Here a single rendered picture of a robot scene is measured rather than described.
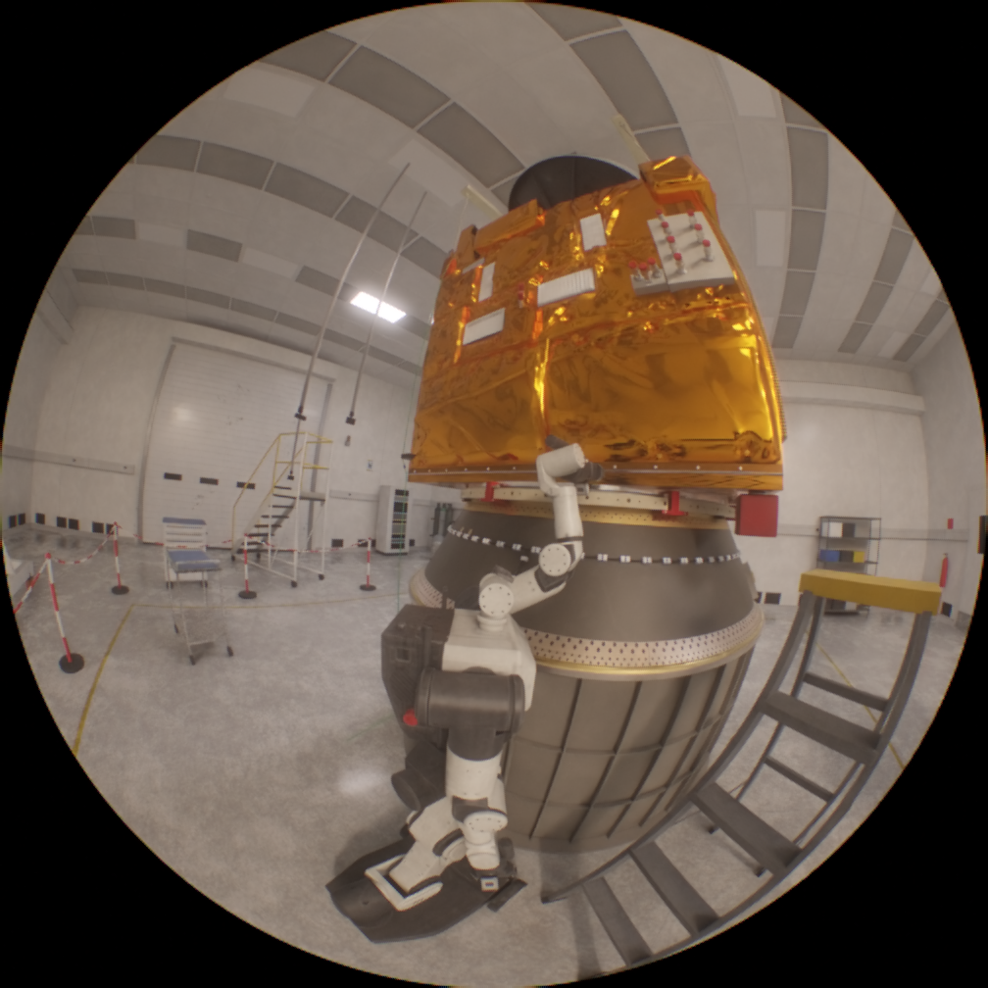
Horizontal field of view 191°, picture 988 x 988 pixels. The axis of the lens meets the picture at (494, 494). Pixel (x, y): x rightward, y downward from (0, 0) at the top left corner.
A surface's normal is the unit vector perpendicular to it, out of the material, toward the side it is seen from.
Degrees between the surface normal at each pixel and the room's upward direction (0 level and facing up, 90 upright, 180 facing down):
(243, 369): 90
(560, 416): 103
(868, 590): 90
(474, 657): 41
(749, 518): 90
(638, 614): 62
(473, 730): 89
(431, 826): 48
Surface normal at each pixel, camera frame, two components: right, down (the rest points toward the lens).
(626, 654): -0.08, -0.77
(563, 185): -0.73, 0.61
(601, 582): -0.22, -0.53
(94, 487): 0.78, 0.04
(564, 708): -0.34, -0.07
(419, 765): -0.40, -0.78
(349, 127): -0.09, 0.99
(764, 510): -0.64, -0.09
